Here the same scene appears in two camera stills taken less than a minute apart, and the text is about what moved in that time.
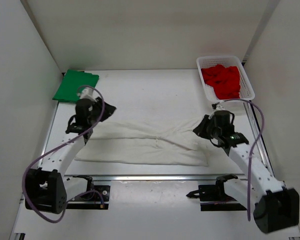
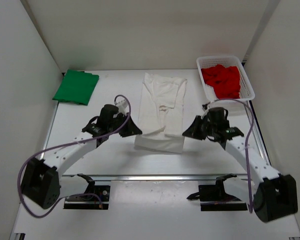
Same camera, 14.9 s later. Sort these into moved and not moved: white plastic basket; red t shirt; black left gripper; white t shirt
Moved: white t shirt; black left gripper
Not moved: red t shirt; white plastic basket
